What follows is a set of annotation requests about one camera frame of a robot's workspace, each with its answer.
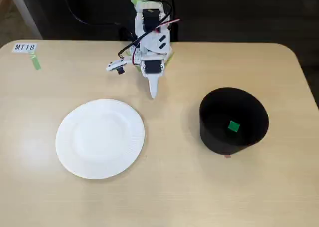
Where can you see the green cube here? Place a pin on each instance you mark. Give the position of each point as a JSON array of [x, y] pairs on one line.
[[233, 126]]

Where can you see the small green tape piece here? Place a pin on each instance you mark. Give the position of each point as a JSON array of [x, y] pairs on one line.
[[137, 68]]

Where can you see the white paper plate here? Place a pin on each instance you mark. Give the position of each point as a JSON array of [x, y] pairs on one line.
[[99, 140]]

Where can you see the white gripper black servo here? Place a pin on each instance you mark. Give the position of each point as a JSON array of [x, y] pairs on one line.
[[151, 67]]

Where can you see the black round pot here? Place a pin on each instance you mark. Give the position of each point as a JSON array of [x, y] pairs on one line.
[[214, 117]]

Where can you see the white MT18 label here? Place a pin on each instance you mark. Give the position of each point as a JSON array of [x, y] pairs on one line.
[[25, 47]]

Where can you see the white metal post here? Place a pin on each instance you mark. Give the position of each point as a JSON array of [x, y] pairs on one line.
[[25, 13]]

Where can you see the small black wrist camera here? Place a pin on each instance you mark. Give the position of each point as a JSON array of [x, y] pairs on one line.
[[115, 66]]

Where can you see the red tape piece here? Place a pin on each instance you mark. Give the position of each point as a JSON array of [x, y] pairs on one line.
[[227, 156]]

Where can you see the green tape strip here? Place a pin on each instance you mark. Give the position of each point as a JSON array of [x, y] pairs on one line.
[[35, 61]]

